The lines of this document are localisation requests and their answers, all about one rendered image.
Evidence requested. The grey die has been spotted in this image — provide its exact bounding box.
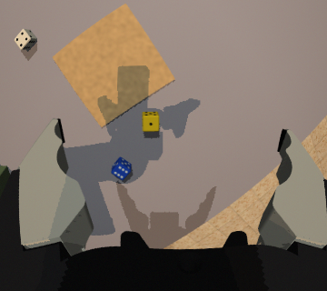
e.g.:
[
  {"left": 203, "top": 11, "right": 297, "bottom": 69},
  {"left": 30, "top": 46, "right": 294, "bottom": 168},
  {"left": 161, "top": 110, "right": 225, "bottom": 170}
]
[{"left": 15, "top": 29, "right": 37, "bottom": 50}]

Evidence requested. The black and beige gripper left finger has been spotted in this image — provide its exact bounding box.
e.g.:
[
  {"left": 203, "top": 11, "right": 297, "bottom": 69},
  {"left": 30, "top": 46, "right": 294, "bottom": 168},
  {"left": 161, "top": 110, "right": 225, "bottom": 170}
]
[{"left": 0, "top": 118, "right": 94, "bottom": 291}]

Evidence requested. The tan mat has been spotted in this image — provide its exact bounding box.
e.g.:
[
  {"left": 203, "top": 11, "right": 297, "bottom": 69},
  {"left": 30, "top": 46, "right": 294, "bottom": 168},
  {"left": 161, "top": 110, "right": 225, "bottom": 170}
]
[{"left": 53, "top": 4, "right": 175, "bottom": 127}]

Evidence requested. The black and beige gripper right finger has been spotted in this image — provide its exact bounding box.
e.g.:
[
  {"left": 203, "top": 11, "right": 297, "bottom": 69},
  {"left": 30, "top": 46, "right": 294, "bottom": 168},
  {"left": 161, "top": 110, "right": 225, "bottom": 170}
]
[{"left": 256, "top": 129, "right": 327, "bottom": 291}]

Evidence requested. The blue die with white pips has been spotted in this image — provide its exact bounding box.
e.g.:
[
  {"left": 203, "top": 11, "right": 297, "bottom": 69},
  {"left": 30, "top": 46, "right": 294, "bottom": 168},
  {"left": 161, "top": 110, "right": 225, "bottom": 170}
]
[{"left": 111, "top": 157, "right": 131, "bottom": 180}]

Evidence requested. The yellow die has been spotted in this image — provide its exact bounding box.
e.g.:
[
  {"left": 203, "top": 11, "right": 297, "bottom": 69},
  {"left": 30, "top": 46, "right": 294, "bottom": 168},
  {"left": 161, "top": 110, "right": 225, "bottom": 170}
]
[{"left": 143, "top": 112, "right": 159, "bottom": 132}]

